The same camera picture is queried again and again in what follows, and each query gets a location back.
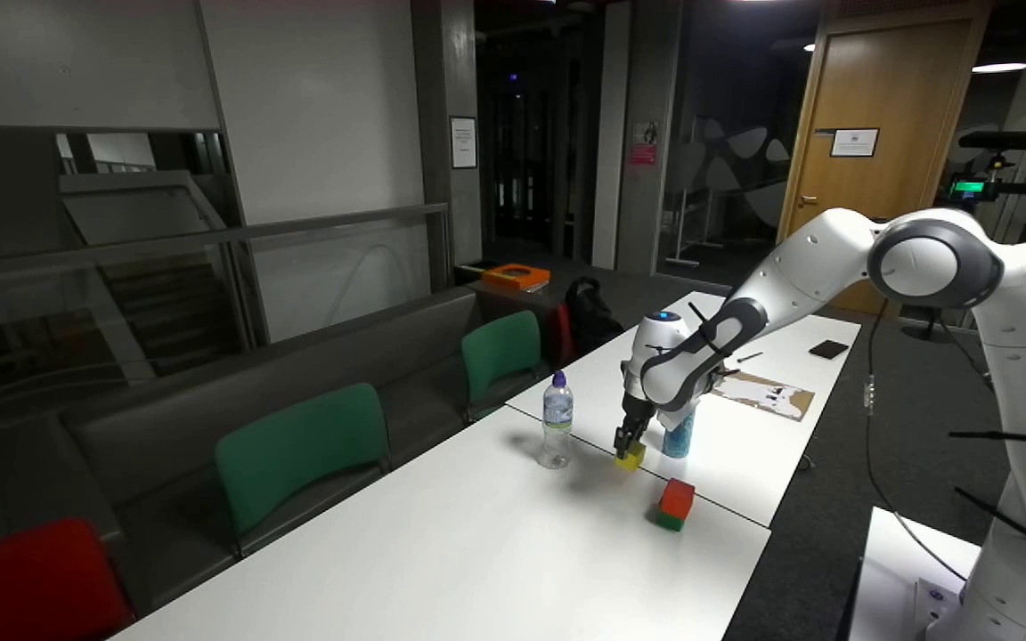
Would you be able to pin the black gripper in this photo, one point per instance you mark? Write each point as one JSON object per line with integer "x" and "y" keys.
{"x": 636, "y": 423}

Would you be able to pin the red cube block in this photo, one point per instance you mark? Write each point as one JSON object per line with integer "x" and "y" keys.
{"x": 677, "y": 501}

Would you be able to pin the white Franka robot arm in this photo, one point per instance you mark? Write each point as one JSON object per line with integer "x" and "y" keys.
{"x": 822, "y": 260}

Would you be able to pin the blue drink can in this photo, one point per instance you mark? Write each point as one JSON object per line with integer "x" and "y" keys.
{"x": 677, "y": 440}

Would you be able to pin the clear plastic water bottle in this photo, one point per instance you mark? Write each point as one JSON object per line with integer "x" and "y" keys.
{"x": 559, "y": 417}

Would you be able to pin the red chair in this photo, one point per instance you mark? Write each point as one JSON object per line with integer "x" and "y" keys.
{"x": 560, "y": 335}
{"x": 25, "y": 583}

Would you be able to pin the black backpack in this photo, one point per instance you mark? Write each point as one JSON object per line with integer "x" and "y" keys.
{"x": 592, "y": 315}

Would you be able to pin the green chair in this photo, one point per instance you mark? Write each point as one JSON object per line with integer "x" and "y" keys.
{"x": 302, "y": 456}
{"x": 500, "y": 357}

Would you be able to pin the orange box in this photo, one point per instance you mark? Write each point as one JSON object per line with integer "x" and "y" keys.
{"x": 518, "y": 274}

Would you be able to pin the black phone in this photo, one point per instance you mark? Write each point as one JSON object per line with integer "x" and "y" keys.
{"x": 828, "y": 349}

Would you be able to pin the white door sign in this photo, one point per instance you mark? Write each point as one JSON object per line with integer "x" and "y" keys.
{"x": 854, "y": 145}

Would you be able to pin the small green lit screen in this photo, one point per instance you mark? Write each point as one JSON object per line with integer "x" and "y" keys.
{"x": 966, "y": 188}

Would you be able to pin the wooden door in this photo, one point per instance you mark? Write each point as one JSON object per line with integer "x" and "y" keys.
{"x": 882, "y": 83}

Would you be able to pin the grey sofa bench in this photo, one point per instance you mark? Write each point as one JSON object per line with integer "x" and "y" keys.
{"x": 181, "y": 429}

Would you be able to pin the ceiling light strip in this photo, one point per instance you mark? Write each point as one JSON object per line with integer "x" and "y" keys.
{"x": 1000, "y": 68}

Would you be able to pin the pink wall sign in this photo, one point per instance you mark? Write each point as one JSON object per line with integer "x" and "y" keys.
{"x": 643, "y": 156}

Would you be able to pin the white wall notice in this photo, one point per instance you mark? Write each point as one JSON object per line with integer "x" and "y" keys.
{"x": 466, "y": 145}

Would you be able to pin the grey wall ledge rail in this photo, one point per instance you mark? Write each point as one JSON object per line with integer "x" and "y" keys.
{"x": 302, "y": 227}

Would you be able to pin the black stereo camera bar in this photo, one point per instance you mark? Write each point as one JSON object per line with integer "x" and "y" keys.
{"x": 1003, "y": 140}

